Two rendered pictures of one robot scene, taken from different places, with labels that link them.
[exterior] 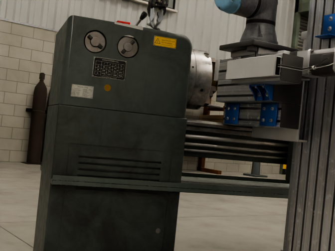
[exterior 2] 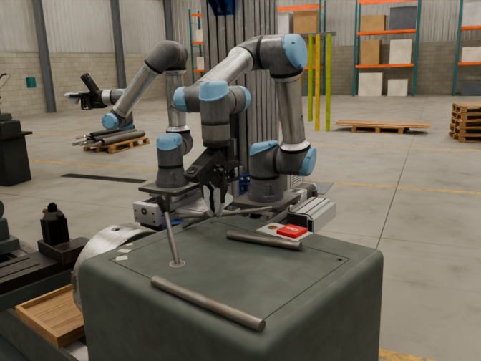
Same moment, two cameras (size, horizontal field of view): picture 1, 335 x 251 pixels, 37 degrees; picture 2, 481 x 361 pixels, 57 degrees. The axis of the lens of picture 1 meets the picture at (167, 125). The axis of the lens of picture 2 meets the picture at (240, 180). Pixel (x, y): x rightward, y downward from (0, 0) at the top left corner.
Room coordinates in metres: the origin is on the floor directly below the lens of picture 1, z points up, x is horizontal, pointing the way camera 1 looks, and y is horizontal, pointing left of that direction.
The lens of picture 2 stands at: (2.93, 1.16, 1.70)
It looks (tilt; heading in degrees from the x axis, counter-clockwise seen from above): 15 degrees down; 240
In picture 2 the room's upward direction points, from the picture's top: 2 degrees counter-clockwise
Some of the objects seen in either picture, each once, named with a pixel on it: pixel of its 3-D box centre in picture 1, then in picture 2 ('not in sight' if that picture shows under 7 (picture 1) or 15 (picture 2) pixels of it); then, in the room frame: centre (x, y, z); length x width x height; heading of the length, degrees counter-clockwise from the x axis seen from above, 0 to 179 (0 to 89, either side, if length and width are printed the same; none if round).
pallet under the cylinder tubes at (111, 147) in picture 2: not in sight; (117, 143); (0.45, -8.70, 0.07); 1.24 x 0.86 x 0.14; 33
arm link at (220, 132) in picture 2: not in sight; (215, 132); (2.41, 0.10, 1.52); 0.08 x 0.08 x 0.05
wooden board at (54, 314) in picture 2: (237, 121); (84, 304); (2.72, -0.38, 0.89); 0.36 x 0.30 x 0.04; 19
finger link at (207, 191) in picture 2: (160, 18); (215, 198); (2.41, 0.08, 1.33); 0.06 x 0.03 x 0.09; 19
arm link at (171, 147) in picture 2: not in sight; (169, 148); (2.21, -0.77, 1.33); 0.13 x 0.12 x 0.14; 50
